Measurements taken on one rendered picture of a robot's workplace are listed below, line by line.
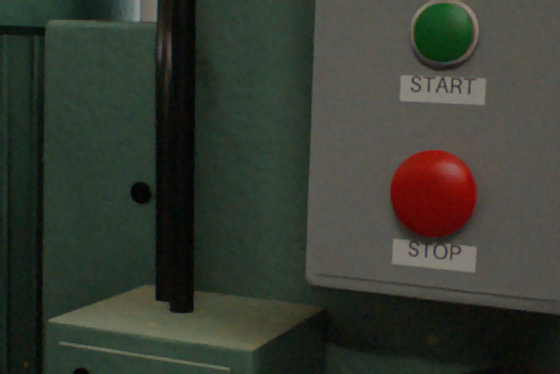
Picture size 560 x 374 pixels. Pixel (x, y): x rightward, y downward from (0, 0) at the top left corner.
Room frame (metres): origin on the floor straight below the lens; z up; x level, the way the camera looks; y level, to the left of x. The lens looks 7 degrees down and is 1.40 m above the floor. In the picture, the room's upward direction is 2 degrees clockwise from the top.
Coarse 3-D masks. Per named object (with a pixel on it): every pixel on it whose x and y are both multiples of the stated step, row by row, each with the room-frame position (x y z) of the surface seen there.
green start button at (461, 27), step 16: (432, 0) 0.38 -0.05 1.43; (448, 0) 0.38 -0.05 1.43; (416, 16) 0.38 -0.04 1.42; (432, 16) 0.38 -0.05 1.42; (448, 16) 0.37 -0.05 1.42; (464, 16) 0.37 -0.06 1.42; (416, 32) 0.38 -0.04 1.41; (432, 32) 0.38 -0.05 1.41; (448, 32) 0.37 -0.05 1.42; (464, 32) 0.37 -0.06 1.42; (416, 48) 0.38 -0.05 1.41; (432, 48) 0.38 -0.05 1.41; (448, 48) 0.37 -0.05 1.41; (464, 48) 0.37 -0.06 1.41; (432, 64) 0.38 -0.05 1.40; (448, 64) 0.38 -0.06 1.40
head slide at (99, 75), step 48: (48, 48) 0.56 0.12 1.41; (96, 48) 0.55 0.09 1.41; (144, 48) 0.54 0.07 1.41; (48, 96) 0.56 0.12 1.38; (96, 96) 0.55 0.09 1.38; (144, 96) 0.54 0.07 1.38; (48, 144) 0.56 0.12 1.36; (96, 144) 0.55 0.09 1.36; (144, 144) 0.54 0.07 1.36; (48, 192) 0.56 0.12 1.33; (96, 192) 0.55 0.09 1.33; (144, 192) 0.54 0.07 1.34; (48, 240) 0.56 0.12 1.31; (96, 240) 0.55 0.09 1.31; (144, 240) 0.54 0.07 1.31; (48, 288) 0.56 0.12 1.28; (96, 288) 0.55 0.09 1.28
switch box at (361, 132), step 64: (320, 0) 0.40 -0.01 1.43; (384, 0) 0.39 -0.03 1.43; (512, 0) 0.37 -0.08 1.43; (320, 64) 0.40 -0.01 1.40; (384, 64) 0.39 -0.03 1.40; (512, 64) 0.37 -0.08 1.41; (320, 128) 0.40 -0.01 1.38; (384, 128) 0.39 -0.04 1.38; (448, 128) 0.38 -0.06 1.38; (512, 128) 0.37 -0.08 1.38; (320, 192) 0.40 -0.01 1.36; (384, 192) 0.39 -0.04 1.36; (512, 192) 0.37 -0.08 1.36; (320, 256) 0.40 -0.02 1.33; (384, 256) 0.39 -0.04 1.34; (512, 256) 0.37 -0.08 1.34
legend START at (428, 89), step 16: (416, 80) 0.38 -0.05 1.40; (432, 80) 0.38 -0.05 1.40; (448, 80) 0.38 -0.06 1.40; (464, 80) 0.38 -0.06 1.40; (480, 80) 0.38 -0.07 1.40; (400, 96) 0.39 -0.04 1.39; (416, 96) 0.38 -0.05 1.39; (432, 96) 0.38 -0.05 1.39; (448, 96) 0.38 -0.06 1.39; (464, 96) 0.38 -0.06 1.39; (480, 96) 0.38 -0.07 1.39
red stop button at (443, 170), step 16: (416, 160) 0.37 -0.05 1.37; (432, 160) 0.37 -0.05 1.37; (448, 160) 0.37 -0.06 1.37; (400, 176) 0.38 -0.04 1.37; (416, 176) 0.37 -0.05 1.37; (432, 176) 0.37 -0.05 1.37; (448, 176) 0.37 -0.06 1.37; (464, 176) 0.37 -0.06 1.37; (400, 192) 0.38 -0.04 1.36; (416, 192) 0.37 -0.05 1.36; (432, 192) 0.37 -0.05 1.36; (448, 192) 0.37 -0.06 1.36; (464, 192) 0.37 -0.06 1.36; (400, 208) 0.38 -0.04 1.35; (416, 208) 0.37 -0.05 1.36; (432, 208) 0.37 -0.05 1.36; (448, 208) 0.37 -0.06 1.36; (464, 208) 0.37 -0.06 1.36; (416, 224) 0.37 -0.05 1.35; (432, 224) 0.37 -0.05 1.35; (448, 224) 0.37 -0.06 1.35
